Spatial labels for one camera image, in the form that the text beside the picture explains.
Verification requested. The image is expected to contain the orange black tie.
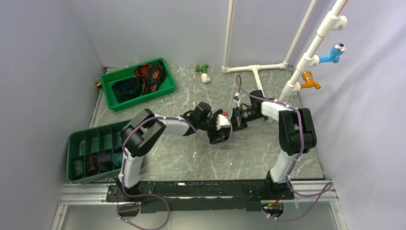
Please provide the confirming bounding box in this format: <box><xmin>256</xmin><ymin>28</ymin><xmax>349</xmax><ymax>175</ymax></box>
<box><xmin>134</xmin><ymin>59</ymin><xmax>167</xmax><ymax>95</ymax></box>

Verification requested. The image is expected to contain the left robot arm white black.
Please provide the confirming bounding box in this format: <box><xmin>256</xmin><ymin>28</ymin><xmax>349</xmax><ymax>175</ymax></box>
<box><xmin>118</xmin><ymin>102</ymin><xmax>234</xmax><ymax>201</ymax></box>

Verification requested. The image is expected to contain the rolled black tie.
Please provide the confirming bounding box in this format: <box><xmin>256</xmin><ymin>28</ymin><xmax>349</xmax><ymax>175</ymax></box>
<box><xmin>72</xmin><ymin>160</ymin><xmax>84</xmax><ymax>179</ymax></box>

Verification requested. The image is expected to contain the rolled dark red tie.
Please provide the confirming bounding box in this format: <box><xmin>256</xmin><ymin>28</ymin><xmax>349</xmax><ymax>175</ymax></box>
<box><xmin>85</xmin><ymin>155</ymin><xmax>99</xmax><ymax>175</ymax></box>

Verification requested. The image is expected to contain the orange faucet tap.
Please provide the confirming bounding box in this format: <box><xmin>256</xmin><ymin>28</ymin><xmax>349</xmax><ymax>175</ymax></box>
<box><xmin>301</xmin><ymin>71</ymin><xmax>321</xmax><ymax>90</ymax></box>

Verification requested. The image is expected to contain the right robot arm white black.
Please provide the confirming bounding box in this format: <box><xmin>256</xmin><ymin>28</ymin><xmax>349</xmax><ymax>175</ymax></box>
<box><xmin>231</xmin><ymin>90</ymin><xmax>317</xmax><ymax>199</ymax></box>

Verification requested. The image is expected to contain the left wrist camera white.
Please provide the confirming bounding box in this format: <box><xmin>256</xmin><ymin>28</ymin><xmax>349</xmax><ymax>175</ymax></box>
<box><xmin>216</xmin><ymin>111</ymin><xmax>232</xmax><ymax>130</ymax></box>

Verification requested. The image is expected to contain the dark teal tie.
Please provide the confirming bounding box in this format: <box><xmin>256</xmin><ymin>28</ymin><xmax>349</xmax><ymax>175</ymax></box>
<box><xmin>111</xmin><ymin>78</ymin><xmax>147</xmax><ymax>103</ymax></box>

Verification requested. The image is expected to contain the white pipe fitting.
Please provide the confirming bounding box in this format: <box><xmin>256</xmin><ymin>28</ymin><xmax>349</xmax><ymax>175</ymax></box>
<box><xmin>201</xmin><ymin>73</ymin><xmax>211</xmax><ymax>84</ymax></box>

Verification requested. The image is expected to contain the green compartment organizer tray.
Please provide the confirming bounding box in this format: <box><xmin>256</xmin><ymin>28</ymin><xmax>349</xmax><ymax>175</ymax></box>
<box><xmin>67</xmin><ymin>120</ymin><xmax>129</xmax><ymax>184</ymax></box>

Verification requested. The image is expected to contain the rolled navy plaid tie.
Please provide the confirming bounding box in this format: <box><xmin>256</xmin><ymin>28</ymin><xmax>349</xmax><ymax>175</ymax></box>
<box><xmin>97</xmin><ymin>152</ymin><xmax>113</xmax><ymax>173</ymax></box>

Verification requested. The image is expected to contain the brown patterned necktie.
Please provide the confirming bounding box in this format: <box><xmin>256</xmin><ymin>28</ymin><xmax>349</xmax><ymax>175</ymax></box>
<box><xmin>208</xmin><ymin>130</ymin><xmax>230</xmax><ymax>144</ymax></box>

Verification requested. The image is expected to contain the green pipe fitting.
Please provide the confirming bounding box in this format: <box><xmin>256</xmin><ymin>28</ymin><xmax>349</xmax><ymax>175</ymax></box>
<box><xmin>195</xmin><ymin>64</ymin><xmax>209</xmax><ymax>73</ymax></box>

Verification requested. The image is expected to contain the rolled dark green tie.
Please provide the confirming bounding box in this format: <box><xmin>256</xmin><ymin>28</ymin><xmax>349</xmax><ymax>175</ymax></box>
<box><xmin>113</xmin><ymin>151</ymin><xmax>124</xmax><ymax>169</ymax></box>

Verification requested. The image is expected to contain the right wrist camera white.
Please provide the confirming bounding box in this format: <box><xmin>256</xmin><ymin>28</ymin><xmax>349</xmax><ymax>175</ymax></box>
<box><xmin>233</xmin><ymin>92</ymin><xmax>241</xmax><ymax>107</ymax></box>

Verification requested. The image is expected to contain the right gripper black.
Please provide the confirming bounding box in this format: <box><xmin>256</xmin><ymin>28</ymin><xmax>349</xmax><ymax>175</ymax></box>
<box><xmin>225</xmin><ymin>106</ymin><xmax>265</xmax><ymax>133</ymax></box>

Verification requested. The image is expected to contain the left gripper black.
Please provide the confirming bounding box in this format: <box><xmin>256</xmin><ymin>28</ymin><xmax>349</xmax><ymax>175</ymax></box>
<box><xmin>198</xmin><ymin>110</ymin><xmax>225</xmax><ymax>144</ymax></box>

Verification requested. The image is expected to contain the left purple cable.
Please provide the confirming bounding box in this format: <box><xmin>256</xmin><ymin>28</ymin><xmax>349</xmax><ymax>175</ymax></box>
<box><xmin>116</xmin><ymin>115</ymin><xmax>234</xmax><ymax>230</ymax></box>

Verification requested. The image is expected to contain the green open tray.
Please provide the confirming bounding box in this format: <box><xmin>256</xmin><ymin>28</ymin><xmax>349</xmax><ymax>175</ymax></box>
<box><xmin>101</xmin><ymin>58</ymin><xmax>176</xmax><ymax>112</ymax></box>

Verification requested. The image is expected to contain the white pvc pipe frame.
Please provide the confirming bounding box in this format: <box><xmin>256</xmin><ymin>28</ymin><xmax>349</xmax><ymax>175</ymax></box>
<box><xmin>221</xmin><ymin>0</ymin><xmax>347</xmax><ymax>102</ymax></box>

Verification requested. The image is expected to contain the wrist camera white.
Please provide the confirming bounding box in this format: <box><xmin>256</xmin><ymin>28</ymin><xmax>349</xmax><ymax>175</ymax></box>
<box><xmin>216</xmin><ymin>111</ymin><xmax>232</xmax><ymax>130</ymax></box>
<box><xmin>233</xmin><ymin>92</ymin><xmax>241</xmax><ymax>107</ymax></box>

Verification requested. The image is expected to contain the blue faucet tap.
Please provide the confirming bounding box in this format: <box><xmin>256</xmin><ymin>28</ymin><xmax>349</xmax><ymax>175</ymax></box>
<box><xmin>319</xmin><ymin>43</ymin><xmax>346</xmax><ymax>64</ymax></box>

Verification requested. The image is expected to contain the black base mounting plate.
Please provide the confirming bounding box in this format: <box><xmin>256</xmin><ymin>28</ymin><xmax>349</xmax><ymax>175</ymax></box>
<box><xmin>105</xmin><ymin>179</ymin><xmax>294</xmax><ymax>214</ymax></box>

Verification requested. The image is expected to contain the aluminium rail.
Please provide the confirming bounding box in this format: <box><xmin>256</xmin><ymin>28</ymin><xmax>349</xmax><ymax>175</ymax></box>
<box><xmin>58</xmin><ymin>181</ymin><xmax>327</xmax><ymax>205</ymax></box>

